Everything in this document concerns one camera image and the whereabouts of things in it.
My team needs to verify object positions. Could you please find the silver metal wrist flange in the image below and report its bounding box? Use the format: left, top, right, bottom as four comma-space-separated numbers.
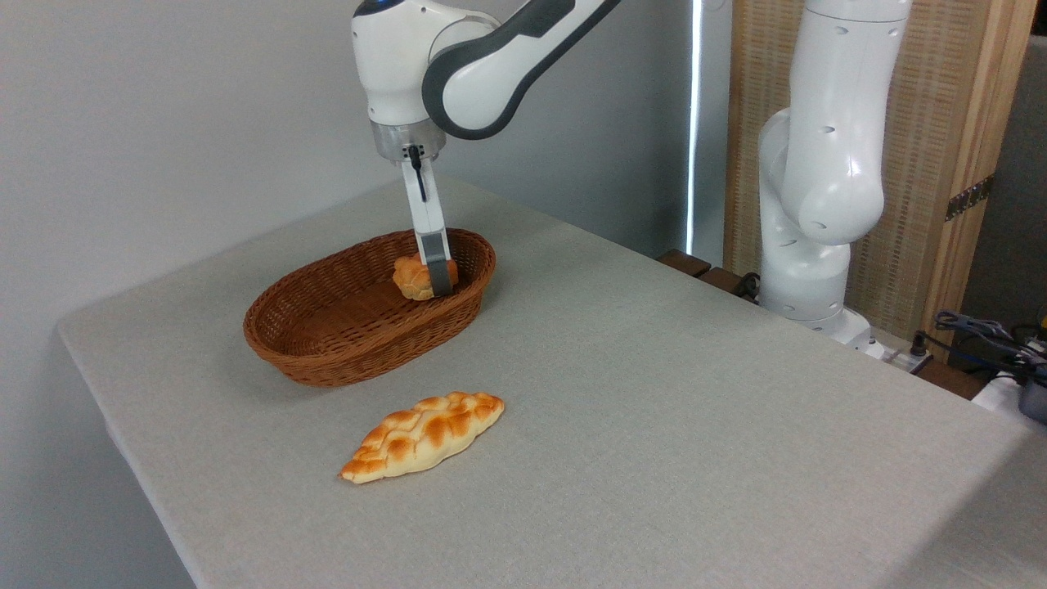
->
372, 121, 447, 164

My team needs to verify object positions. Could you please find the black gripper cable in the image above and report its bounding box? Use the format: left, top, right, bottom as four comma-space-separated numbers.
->
407, 145, 429, 203

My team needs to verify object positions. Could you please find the round knotted bread bun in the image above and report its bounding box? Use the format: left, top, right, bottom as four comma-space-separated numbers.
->
392, 255, 460, 301

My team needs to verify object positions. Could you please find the brass screen hinge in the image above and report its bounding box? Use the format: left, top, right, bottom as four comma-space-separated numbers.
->
945, 174, 995, 222

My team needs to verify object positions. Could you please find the woven screen with wood frame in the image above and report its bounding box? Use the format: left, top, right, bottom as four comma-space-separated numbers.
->
724, 0, 1040, 365

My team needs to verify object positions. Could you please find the long braided bread loaf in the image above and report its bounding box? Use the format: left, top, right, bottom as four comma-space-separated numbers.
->
339, 391, 506, 484

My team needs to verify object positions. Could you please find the brown wicker oval basket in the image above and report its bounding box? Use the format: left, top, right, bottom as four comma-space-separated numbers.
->
243, 227, 497, 388

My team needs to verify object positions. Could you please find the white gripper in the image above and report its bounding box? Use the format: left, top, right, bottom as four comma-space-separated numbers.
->
399, 155, 456, 297

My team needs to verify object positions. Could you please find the bundle of black cables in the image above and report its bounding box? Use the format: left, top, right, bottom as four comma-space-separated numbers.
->
935, 311, 1047, 385

